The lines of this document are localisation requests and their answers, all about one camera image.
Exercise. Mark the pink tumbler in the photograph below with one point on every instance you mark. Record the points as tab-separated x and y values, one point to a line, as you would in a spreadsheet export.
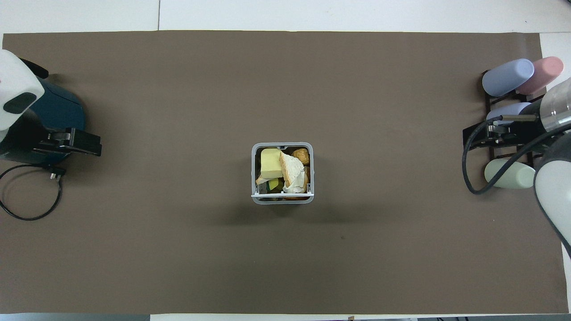
545	73

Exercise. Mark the dark blue kettle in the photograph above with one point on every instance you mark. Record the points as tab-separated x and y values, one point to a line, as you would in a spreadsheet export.
60	111

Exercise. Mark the lavender tumbler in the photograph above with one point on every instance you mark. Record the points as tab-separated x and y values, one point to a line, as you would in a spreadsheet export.
508	109
508	76

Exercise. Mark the yellow butter block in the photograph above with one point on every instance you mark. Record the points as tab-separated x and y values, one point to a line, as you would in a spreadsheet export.
270	162

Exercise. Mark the white cheese wedge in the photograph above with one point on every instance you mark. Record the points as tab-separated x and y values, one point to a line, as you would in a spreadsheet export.
292	169

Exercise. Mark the pale green tumbler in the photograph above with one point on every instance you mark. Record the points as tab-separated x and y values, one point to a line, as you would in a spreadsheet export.
513	176

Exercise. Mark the grey trash can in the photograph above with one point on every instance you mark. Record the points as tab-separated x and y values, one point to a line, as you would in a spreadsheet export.
253	174

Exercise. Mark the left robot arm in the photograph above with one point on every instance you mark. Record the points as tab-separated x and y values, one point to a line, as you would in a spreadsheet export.
18	71

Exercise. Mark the green scrap piece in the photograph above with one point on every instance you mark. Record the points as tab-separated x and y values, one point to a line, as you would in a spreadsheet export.
275	183

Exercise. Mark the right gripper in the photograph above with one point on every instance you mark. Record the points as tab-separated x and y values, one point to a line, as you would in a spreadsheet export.
528	127

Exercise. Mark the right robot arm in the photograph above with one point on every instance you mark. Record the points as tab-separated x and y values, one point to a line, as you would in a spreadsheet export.
551	191

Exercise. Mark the black cup rack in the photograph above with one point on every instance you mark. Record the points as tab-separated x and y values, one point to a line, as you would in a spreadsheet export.
492	154

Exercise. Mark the brown round bun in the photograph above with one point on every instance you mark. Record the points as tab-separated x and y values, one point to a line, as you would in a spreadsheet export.
301	156

